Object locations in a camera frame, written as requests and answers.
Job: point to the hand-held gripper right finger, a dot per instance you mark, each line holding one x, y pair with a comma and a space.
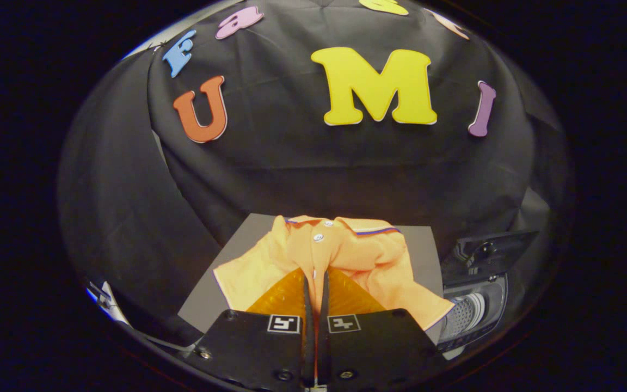
373, 348

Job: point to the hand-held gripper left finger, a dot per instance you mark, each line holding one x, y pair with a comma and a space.
253, 348

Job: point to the orange polo shirt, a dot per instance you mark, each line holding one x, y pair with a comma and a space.
346, 250

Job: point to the grey washing machine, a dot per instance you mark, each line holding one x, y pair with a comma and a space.
477, 321

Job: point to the grey cabinet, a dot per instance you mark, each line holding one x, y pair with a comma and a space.
210, 305

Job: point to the black backdrop cloth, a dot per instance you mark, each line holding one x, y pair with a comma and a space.
292, 163

